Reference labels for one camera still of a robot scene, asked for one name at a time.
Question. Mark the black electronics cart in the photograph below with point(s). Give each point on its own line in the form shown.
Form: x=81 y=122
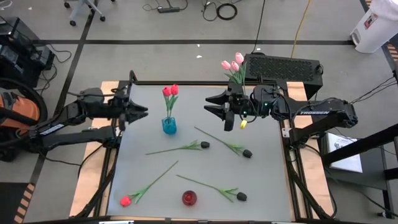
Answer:
x=18 y=46

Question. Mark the black hazard-striped floor mat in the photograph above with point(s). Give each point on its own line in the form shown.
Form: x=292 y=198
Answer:
x=392 y=53
x=12 y=202

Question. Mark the black table frame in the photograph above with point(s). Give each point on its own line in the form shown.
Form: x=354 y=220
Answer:
x=202 y=83

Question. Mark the white trash bin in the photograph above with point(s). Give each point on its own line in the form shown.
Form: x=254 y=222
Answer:
x=373 y=31

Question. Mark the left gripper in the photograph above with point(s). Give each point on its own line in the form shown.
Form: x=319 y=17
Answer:
x=126 y=109

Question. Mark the red glass vase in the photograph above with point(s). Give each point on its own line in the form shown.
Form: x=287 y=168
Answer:
x=189 y=198

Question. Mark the black power strip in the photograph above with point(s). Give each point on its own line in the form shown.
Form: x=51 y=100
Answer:
x=168 y=10

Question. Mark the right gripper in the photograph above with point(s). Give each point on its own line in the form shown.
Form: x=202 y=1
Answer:
x=237 y=104

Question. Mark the blue glass vase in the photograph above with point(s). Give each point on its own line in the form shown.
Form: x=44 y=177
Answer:
x=169 y=127

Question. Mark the grey table mat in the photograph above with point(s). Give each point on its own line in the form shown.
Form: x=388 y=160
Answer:
x=161 y=211

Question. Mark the orange shop vacuum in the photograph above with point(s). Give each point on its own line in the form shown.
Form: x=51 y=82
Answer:
x=21 y=110

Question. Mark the black artificial tulip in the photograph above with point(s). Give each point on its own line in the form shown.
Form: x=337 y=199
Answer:
x=247 y=153
x=241 y=196
x=205 y=144

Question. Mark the grey office chair base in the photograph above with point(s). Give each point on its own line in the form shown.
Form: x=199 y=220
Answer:
x=82 y=7

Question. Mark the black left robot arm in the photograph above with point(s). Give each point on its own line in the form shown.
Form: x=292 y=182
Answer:
x=84 y=104

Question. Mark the white paper sheet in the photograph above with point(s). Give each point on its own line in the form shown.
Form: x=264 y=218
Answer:
x=345 y=161

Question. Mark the red artificial tulip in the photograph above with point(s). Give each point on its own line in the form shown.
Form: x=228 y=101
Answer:
x=174 y=89
x=167 y=91
x=125 y=201

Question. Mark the pink artificial tulip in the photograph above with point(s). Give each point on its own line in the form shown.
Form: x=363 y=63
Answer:
x=239 y=58
x=235 y=66
x=226 y=65

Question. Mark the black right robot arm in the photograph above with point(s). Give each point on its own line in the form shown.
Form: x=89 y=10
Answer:
x=320 y=113

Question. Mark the black mesh computer tower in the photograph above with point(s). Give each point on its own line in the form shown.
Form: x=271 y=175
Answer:
x=281 y=68

